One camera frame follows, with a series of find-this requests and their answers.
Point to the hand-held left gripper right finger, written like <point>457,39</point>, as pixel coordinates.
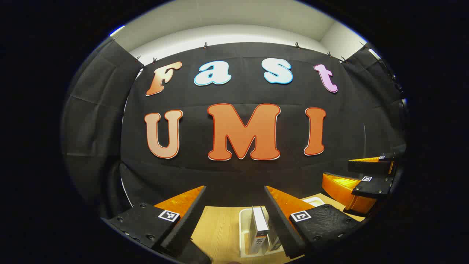
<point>282,220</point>

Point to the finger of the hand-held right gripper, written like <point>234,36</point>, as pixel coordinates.
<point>373,189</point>
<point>370,167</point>

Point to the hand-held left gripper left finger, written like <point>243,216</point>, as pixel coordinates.
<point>183,223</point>

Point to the white bookshelf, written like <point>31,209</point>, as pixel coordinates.
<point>244,234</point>

